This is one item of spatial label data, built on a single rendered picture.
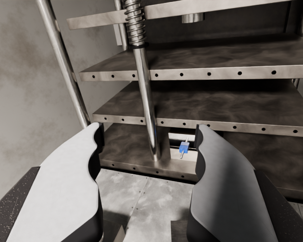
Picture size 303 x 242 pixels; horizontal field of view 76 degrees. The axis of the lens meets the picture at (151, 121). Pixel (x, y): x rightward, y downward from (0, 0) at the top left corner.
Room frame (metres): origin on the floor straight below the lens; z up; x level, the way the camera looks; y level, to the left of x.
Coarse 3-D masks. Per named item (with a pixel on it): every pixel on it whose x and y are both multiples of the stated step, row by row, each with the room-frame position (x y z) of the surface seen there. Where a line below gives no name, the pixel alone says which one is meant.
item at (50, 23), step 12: (36, 0) 1.00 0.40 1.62; (48, 0) 1.01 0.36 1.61; (120, 0) 1.62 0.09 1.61; (48, 12) 0.99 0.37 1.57; (48, 24) 0.99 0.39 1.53; (120, 24) 1.61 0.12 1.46; (300, 24) 1.17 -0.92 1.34; (48, 36) 1.00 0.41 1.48; (60, 36) 1.01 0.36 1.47; (120, 36) 1.63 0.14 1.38; (60, 48) 0.99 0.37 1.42; (60, 60) 0.99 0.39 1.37; (72, 72) 1.01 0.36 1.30; (72, 84) 0.99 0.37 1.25; (72, 96) 0.99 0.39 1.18; (84, 108) 1.01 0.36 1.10; (84, 120) 0.99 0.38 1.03
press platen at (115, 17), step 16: (192, 0) 0.83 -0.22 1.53; (208, 0) 0.80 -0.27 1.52; (224, 0) 0.78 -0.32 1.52; (240, 0) 0.76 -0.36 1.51; (256, 0) 0.74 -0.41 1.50; (272, 0) 0.72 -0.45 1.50; (288, 0) 0.70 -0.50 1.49; (80, 16) 1.04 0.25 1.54; (96, 16) 1.00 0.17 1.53; (112, 16) 0.97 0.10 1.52; (144, 16) 0.91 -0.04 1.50; (160, 16) 0.88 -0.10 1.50
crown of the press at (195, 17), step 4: (204, 12) 1.08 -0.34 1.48; (184, 16) 1.08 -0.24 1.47; (188, 16) 1.06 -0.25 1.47; (192, 16) 1.05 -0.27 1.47; (196, 16) 1.05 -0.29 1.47; (200, 16) 1.06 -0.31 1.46; (204, 16) 1.08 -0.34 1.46; (184, 20) 1.08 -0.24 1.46; (188, 20) 1.06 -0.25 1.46; (192, 20) 1.05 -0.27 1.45; (196, 20) 1.05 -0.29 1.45; (200, 20) 1.06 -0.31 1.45
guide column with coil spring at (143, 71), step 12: (132, 0) 0.84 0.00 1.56; (132, 12) 0.84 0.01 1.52; (144, 48) 0.85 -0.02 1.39; (144, 60) 0.85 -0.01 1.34; (144, 72) 0.84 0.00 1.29; (144, 84) 0.84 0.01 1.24; (144, 96) 0.85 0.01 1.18; (144, 108) 0.85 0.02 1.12; (156, 132) 0.85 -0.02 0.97; (156, 144) 0.85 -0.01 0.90; (156, 156) 0.84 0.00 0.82
